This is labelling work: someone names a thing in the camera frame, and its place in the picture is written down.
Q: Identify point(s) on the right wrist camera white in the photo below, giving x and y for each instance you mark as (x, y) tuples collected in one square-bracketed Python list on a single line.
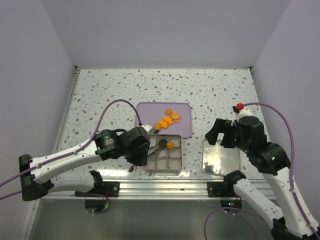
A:
[(240, 111)]

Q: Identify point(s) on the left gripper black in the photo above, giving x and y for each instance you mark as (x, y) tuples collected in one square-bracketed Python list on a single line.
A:
[(142, 160)]

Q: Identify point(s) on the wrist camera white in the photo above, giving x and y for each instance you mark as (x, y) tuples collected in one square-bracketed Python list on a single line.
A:
[(150, 129), (240, 111)]

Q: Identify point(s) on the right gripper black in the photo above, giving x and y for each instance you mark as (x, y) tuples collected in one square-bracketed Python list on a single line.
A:
[(221, 125)]

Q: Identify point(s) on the metal tin lid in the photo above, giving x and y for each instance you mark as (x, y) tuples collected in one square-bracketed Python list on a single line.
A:
[(219, 161)]

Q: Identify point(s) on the metal cookie tin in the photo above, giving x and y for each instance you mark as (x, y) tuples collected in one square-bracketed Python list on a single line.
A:
[(168, 161)]

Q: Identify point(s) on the purple plastic tray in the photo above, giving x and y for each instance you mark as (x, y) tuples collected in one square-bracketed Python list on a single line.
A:
[(151, 113)]

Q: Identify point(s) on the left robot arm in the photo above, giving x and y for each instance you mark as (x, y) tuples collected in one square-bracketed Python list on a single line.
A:
[(40, 176)]

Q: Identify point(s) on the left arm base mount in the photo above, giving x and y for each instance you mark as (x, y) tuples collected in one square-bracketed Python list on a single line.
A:
[(105, 188)]

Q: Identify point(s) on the pink round cookie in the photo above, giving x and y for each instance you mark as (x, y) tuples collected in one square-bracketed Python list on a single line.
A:
[(177, 120)]

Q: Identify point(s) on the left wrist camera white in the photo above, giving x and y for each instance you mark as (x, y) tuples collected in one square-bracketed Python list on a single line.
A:
[(150, 129)]

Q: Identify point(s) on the aluminium rail front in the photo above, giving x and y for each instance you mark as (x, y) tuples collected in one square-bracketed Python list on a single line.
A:
[(159, 189)]

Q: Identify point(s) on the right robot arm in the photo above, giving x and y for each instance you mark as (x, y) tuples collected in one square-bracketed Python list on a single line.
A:
[(290, 219)]

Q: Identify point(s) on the orange round sandwich cookie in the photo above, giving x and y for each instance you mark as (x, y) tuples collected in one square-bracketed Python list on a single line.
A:
[(175, 116)]

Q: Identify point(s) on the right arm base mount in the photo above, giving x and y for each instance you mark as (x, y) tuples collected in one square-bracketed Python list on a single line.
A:
[(220, 189)]

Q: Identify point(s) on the black round cookie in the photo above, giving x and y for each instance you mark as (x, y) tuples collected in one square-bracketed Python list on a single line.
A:
[(162, 143)]

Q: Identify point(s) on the metal tongs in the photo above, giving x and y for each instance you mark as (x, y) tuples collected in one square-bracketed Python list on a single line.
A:
[(149, 156)]

